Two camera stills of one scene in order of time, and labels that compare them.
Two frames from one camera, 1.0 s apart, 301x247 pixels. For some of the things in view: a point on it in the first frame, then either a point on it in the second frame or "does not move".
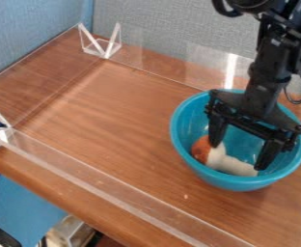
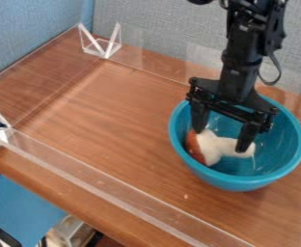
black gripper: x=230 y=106 → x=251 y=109
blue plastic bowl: x=189 y=126 does not move
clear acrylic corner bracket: x=99 y=47 does not move
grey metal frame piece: x=70 y=233 does not move
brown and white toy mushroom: x=211 y=155 → x=210 y=148
